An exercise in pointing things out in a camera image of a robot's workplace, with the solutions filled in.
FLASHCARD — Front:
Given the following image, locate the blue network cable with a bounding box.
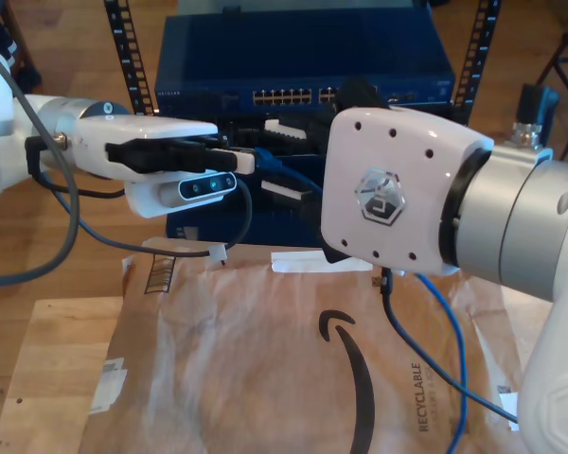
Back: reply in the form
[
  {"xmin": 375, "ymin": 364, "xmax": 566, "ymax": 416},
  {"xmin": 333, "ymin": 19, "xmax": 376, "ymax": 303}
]
[{"xmin": 253, "ymin": 146, "xmax": 470, "ymax": 454}]

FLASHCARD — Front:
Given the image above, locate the black rack tray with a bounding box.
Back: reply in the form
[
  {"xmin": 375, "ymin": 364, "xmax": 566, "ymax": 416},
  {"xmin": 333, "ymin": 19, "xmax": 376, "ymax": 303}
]
[{"xmin": 236, "ymin": 155, "xmax": 324, "ymax": 215}]

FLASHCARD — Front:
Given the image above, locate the black rack server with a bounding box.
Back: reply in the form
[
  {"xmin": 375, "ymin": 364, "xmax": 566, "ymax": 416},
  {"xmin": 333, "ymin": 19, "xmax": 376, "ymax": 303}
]
[{"xmin": 215, "ymin": 109, "xmax": 470, "ymax": 160}]

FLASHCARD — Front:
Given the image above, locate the dark blue base unit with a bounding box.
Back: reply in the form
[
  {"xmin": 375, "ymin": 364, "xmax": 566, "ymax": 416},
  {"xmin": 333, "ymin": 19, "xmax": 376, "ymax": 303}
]
[{"xmin": 165, "ymin": 212, "xmax": 326, "ymax": 250}]

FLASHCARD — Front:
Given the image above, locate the black sneaker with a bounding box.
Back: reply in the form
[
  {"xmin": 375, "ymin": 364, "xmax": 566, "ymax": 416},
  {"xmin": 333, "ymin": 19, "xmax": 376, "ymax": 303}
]
[{"xmin": 13, "ymin": 64, "xmax": 43, "ymax": 98}]

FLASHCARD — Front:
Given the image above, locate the grey flat panel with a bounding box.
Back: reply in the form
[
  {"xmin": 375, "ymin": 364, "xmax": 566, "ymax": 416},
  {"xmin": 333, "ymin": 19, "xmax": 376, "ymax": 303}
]
[{"xmin": 176, "ymin": 0, "xmax": 432, "ymax": 19}]

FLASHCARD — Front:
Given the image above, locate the navy sneaker white sole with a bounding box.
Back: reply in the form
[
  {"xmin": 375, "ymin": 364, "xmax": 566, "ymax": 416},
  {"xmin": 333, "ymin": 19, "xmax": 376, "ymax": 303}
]
[{"xmin": 0, "ymin": 21, "xmax": 20, "ymax": 62}]

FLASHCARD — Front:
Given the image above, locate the brown paper mailer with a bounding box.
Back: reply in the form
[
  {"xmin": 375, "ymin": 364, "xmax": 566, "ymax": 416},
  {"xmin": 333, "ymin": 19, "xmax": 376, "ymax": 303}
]
[{"xmin": 78, "ymin": 236, "xmax": 555, "ymax": 454}]

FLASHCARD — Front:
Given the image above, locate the dark camera cable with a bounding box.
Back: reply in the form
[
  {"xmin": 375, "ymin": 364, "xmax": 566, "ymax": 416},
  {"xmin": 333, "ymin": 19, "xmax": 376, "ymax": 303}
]
[
  {"xmin": 380, "ymin": 264, "xmax": 522, "ymax": 425},
  {"xmin": 49, "ymin": 179, "xmax": 256, "ymax": 267}
]

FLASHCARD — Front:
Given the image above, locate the blue network switch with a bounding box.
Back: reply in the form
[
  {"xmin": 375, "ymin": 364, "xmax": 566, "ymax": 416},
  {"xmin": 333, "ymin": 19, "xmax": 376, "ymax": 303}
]
[{"xmin": 153, "ymin": 15, "xmax": 457, "ymax": 114}]

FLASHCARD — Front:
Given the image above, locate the black rack frame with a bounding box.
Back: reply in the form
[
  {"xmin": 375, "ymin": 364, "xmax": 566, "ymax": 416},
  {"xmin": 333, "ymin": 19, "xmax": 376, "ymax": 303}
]
[{"xmin": 102, "ymin": 0, "xmax": 503, "ymax": 129}]

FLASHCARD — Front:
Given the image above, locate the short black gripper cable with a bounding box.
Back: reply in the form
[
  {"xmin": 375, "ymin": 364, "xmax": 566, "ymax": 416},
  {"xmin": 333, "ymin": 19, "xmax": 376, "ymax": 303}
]
[
  {"xmin": 24, "ymin": 134, "xmax": 127, "ymax": 198},
  {"xmin": 517, "ymin": 82, "xmax": 561, "ymax": 128}
]

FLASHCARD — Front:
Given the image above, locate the thick grey cable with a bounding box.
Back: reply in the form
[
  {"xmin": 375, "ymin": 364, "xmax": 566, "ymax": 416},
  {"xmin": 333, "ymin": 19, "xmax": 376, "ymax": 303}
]
[{"xmin": 0, "ymin": 44, "xmax": 81, "ymax": 288}]

